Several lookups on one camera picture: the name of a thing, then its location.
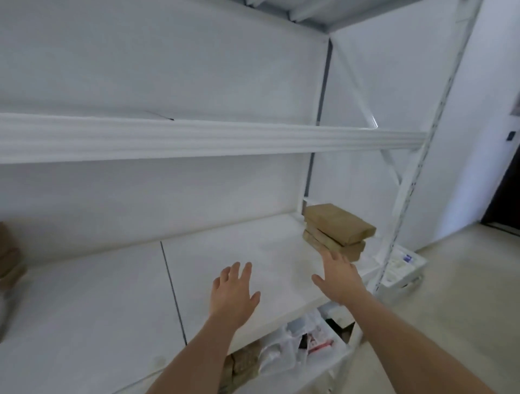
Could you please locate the white open foam container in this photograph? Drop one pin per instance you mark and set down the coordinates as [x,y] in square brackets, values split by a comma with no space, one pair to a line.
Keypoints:
[402,268]

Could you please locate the person's left hand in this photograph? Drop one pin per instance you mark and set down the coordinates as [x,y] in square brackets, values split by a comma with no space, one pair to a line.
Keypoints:
[231,300]

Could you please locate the person's right hand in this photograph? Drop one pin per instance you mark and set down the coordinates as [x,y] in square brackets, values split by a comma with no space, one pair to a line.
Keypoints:
[341,284]

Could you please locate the white metal shelving rack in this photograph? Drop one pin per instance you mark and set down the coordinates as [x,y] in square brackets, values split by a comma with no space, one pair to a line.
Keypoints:
[203,138]

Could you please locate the dark brown door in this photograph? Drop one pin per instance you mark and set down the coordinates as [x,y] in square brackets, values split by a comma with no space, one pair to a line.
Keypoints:
[508,203]

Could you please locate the person's left forearm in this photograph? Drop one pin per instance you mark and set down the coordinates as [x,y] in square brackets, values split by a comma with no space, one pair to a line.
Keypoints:
[191,365]

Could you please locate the black mailer bag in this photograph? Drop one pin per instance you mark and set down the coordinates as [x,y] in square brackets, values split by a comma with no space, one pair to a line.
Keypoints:
[319,343]

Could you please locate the pile of plastic mailer bags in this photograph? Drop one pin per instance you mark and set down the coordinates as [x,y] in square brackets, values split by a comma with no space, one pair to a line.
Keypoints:
[280,349]

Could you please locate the black wall switch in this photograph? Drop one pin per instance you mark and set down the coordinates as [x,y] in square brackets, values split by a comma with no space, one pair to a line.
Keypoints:
[510,136]

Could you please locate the person's right forearm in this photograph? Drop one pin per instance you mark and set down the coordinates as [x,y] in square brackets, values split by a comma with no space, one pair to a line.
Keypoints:
[406,345]

